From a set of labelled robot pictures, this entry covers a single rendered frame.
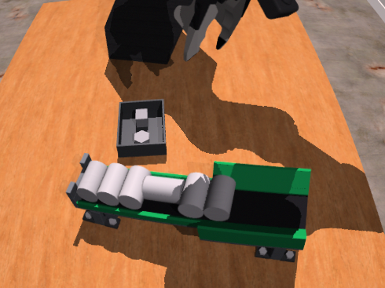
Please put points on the white cylinder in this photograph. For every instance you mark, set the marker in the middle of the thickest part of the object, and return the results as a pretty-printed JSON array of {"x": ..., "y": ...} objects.
[{"x": 162, "y": 189}]

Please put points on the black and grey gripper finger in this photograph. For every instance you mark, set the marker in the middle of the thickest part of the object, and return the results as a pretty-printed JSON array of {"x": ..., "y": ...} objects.
[
  {"x": 228, "y": 16},
  {"x": 195, "y": 19}
]

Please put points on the light grey cylinder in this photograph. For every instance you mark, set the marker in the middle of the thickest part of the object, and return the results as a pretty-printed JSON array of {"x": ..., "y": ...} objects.
[
  {"x": 112, "y": 184},
  {"x": 131, "y": 195},
  {"x": 194, "y": 195},
  {"x": 91, "y": 181},
  {"x": 219, "y": 198}
]

